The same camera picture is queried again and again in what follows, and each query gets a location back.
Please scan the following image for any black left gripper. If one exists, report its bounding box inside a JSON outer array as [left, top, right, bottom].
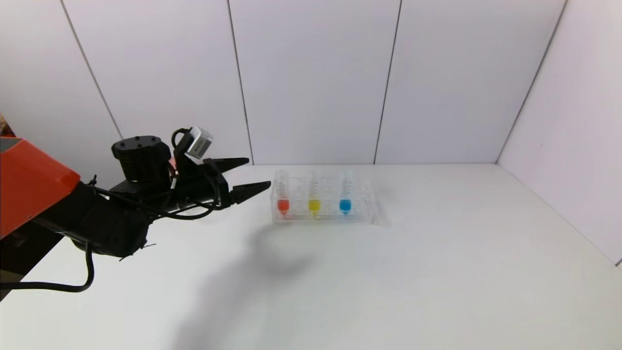
[[173, 157, 271, 212]]

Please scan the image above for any test tube with red pigment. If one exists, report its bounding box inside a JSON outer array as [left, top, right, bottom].
[[276, 170, 291, 215]]

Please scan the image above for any test tube with yellow pigment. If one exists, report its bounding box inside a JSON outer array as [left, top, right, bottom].
[[308, 170, 322, 217]]

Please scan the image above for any test tube with blue pigment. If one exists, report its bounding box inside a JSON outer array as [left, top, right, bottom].
[[339, 170, 352, 216]]

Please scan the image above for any clear acrylic test tube rack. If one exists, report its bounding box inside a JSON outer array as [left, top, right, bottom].
[[271, 171, 378, 225]]

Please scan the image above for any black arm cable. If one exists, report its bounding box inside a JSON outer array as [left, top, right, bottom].
[[0, 243, 95, 293]]

